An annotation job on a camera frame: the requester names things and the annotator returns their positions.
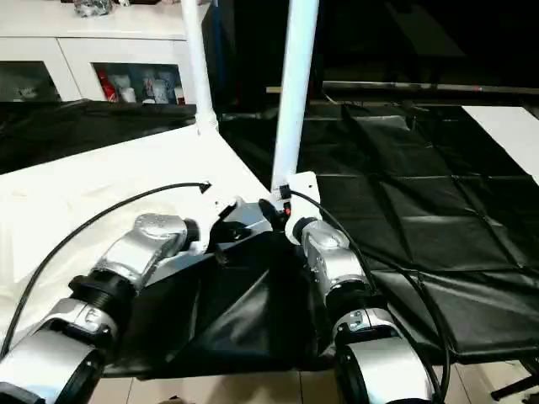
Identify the white plastic table leg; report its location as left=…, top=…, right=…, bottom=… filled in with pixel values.
left=270, top=0, right=321, bottom=199
left=180, top=0, right=221, bottom=141

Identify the black mat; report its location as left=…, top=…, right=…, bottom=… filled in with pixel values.
left=0, top=97, right=539, bottom=376

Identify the black box with tan label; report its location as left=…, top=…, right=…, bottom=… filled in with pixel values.
left=216, top=0, right=338, bottom=117

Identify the red bottle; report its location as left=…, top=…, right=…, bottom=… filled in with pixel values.
left=98, top=71, right=115, bottom=104

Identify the white cabinet with glass doors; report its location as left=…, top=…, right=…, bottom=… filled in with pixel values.
left=0, top=0, right=213, bottom=107

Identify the white flat board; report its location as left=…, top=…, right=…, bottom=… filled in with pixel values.
left=462, top=104, right=539, bottom=184

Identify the black floor stand leg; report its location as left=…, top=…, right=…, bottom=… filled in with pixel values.
left=490, top=358, right=539, bottom=400

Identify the dark metal rail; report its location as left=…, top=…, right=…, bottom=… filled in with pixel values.
left=322, top=81, right=539, bottom=97

